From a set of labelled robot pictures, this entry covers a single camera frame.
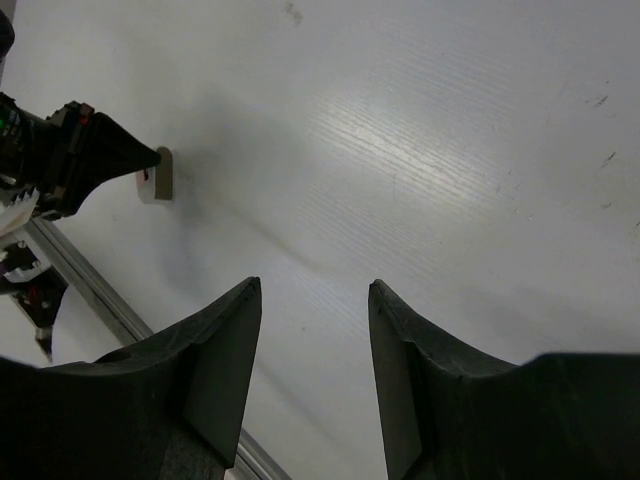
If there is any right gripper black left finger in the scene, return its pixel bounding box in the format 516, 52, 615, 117
1, 277, 262, 479

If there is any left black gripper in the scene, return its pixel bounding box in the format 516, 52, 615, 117
31, 101, 161, 218

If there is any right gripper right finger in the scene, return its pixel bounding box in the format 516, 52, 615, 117
368, 280, 639, 479

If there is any pink white eraser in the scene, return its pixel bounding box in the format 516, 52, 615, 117
135, 146, 174, 204

